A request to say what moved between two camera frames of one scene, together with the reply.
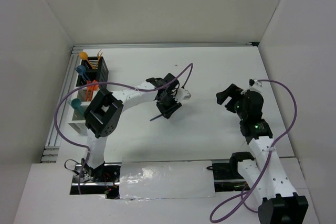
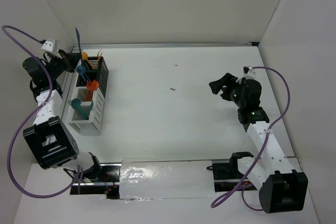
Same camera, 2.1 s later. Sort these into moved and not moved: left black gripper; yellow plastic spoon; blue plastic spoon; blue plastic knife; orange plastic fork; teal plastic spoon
Moved: left black gripper; blue plastic knife
Not moved: blue plastic spoon; orange plastic fork; teal plastic spoon; yellow plastic spoon
